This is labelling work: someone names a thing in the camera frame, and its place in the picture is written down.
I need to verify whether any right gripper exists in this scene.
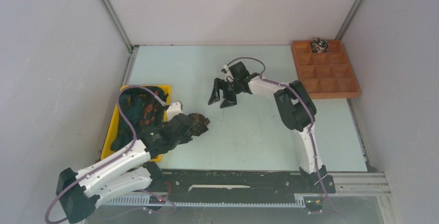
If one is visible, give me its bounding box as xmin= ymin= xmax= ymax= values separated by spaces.
xmin=208 ymin=78 xmax=241 ymax=109

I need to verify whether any dark key-patterned tie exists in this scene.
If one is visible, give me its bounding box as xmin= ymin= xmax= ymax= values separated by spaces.
xmin=188 ymin=113 xmax=210 ymax=137

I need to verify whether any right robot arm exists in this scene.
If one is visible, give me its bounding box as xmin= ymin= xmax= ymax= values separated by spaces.
xmin=208 ymin=58 xmax=327 ymax=192

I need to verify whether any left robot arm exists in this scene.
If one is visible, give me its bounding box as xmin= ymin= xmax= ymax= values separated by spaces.
xmin=56 ymin=113 xmax=194 ymax=223

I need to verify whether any dark green ties pile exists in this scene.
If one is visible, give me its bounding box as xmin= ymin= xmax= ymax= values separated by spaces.
xmin=110 ymin=87 xmax=165 ymax=152

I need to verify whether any yellow plastic bin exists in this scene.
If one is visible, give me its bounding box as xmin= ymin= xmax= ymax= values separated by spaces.
xmin=100 ymin=85 xmax=167 ymax=159

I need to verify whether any wooden compartment tray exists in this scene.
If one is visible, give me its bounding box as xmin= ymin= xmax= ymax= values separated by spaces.
xmin=291 ymin=40 xmax=361 ymax=99

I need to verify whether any rolled patterned tie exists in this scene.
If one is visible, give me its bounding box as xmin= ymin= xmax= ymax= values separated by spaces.
xmin=310 ymin=38 xmax=329 ymax=53

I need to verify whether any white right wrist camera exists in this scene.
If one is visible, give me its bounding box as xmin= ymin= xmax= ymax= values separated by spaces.
xmin=221 ymin=65 xmax=234 ymax=82

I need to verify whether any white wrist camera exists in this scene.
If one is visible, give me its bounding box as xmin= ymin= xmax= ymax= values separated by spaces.
xmin=221 ymin=65 xmax=234 ymax=82
xmin=166 ymin=101 xmax=183 ymax=121

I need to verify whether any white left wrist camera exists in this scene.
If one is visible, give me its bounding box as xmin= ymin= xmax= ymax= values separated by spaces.
xmin=166 ymin=101 xmax=183 ymax=121

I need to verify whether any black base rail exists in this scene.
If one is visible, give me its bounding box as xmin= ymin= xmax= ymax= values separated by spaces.
xmin=147 ymin=169 xmax=336 ymax=205

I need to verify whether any aluminium frame rail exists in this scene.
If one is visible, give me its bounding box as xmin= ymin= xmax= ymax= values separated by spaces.
xmin=79 ymin=171 xmax=392 ymax=210

